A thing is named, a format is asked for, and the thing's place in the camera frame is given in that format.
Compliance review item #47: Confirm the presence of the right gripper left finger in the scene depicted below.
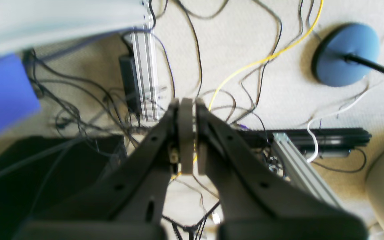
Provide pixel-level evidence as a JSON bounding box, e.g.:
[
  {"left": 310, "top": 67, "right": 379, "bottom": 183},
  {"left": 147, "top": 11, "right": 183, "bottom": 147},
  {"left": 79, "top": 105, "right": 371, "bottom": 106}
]
[{"left": 15, "top": 99, "right": 179, "bottom": 240}]

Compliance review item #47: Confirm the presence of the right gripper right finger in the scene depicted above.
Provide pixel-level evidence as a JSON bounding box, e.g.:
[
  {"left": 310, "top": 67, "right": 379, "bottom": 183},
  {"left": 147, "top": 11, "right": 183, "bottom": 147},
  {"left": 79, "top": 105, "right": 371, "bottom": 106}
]
[{"left": 195, "top": 100, "right": 369, "bottom": 240}]

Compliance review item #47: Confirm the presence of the black extrusion bar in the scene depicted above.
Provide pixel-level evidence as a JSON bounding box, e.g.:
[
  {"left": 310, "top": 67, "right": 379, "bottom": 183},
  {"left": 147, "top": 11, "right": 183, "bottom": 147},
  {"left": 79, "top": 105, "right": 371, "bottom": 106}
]
[{"left": 236, "top": 128, "right": 372, "bottom": 158}]

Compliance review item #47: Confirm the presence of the black power adapter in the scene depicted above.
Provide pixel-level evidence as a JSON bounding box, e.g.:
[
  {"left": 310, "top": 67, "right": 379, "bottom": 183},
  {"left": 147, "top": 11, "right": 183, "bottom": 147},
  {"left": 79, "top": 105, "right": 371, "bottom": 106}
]
[{"left": 118, "top": 56, "right": 142, "bottom": 116}]

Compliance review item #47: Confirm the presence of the blue round stand base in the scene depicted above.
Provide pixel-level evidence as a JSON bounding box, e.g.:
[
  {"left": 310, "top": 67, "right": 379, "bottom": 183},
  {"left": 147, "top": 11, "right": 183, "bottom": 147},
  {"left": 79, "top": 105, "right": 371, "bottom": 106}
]
[{"left": 311, "top": 23, "right": 380, "bottom": 88}]

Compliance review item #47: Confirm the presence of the blue box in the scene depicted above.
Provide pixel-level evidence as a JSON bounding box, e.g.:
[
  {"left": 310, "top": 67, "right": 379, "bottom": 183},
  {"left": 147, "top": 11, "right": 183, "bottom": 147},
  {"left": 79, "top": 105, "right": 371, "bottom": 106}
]
[{"left": 0, "top": 54, "right": 41, "bottom": 133}]

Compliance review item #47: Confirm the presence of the yellow cable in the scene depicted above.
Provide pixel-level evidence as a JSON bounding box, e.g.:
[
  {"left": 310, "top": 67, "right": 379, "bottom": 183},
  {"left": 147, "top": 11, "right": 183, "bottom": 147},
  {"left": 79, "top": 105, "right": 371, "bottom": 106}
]
[{"left": 170, "top": 0, "right": 324, "bottom": 180}]

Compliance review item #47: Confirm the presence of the aluminium extrusion rail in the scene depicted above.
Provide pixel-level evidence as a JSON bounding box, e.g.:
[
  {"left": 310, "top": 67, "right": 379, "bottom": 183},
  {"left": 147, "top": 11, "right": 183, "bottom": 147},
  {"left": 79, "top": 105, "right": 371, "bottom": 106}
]
[{"left": 122, "top": 0, "right": 160, "bottom": 122}]

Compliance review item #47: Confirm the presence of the white cable on floor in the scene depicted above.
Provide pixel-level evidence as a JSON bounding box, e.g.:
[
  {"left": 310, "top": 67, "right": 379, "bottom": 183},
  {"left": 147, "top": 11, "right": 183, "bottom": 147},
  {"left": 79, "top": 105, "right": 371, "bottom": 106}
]
[{"left": 307, "top": 0, "right": 384, "bottom": 163}]

